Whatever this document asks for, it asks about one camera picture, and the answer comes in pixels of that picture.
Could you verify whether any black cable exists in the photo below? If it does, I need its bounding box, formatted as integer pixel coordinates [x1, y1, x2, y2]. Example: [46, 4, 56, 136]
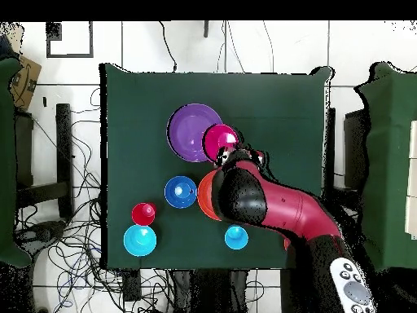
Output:
[158, 21, 178, 73]

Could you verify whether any purple bowl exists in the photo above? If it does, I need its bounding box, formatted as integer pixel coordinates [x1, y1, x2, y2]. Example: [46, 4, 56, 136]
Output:
[166, 103, 225, 163]

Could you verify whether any dark blue bowl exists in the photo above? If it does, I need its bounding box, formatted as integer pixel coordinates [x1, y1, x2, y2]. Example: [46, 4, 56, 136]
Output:
[163, 175, 199, 209]

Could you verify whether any wide orange bowl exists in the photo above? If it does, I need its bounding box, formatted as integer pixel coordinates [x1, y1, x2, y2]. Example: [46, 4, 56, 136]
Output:
[196, 169, 223, 222]

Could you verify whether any magenta bowl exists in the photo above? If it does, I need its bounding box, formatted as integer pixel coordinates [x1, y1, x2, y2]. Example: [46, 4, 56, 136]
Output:
[201, 123, 241, 163]

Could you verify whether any light blue bowl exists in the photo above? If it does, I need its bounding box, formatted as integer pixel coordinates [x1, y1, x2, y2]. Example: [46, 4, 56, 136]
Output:
[122, 224, 158, 258]

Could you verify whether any black square frame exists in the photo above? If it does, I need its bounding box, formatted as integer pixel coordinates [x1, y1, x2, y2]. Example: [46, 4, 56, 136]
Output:
[46, 21, 94, 59]

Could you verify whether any black metal stand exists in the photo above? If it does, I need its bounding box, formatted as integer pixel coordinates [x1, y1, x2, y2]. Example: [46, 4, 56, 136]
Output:
[323, 107, 371, 213]
[14, 103, 74, 218]

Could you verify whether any grey machine base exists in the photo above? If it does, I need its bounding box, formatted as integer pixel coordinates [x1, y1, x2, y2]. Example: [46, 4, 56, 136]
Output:
[15, 220, 68, 252]

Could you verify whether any red cup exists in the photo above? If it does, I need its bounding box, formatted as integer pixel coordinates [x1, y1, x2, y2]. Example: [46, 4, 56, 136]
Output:
[130, 202, 157, 227]

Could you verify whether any black box on floor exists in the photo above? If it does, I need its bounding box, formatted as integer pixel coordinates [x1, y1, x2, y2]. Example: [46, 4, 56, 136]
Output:
[122, 268, 142, 302]

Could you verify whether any light blue cup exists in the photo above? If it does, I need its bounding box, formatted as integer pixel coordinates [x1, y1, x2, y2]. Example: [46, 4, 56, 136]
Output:
[223, 224, 249, 251]

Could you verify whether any cardboard box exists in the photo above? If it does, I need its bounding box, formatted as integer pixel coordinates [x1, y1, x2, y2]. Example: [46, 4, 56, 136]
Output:
[9, 55, 42, 112]

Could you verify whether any dark green tablecloth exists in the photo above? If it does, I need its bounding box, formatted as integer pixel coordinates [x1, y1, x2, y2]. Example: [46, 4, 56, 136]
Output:
[99, 62, 333, 271]

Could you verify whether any tangle of black cables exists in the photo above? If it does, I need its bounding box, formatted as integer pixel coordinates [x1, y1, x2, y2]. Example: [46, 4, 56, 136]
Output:
[14, 87, 183, 313]

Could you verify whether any green cloth side table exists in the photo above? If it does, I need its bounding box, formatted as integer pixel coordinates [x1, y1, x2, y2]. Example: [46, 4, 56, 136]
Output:
[0, 57, 33, 268]
[353, 61, 417, 271]

